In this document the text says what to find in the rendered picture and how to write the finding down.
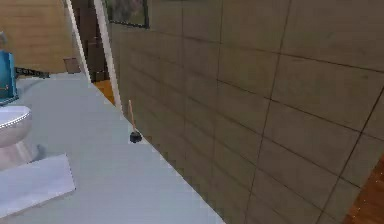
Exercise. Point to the small brown box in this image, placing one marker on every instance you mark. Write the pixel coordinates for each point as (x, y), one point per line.
(71, 65)

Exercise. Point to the black floor rack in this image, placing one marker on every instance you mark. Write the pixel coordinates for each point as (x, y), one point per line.
(30, 72)

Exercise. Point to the white floor mat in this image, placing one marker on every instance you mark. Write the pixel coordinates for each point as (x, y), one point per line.
(31, 183)

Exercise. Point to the white toilet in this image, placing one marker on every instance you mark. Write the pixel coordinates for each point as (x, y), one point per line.
(11, 128)

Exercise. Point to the blue bin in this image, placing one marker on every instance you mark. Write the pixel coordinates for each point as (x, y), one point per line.
(6, 78)

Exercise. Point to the dark framed wall picture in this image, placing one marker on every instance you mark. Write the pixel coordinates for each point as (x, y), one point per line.
(128, 11)

